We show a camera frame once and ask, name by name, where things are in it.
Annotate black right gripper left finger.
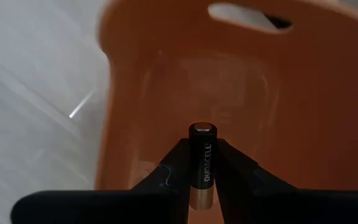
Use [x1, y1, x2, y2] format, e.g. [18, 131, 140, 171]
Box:
[9, 138, 192, 224]

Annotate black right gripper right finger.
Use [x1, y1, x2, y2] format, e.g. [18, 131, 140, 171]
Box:
[214, 138, 358, 224]

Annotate orange plastic bin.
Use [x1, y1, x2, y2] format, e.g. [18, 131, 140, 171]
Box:
[93, 0, 358, 224]

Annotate black copper Duracell battery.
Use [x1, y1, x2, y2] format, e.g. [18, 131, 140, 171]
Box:
[188, 121, 219, 211]

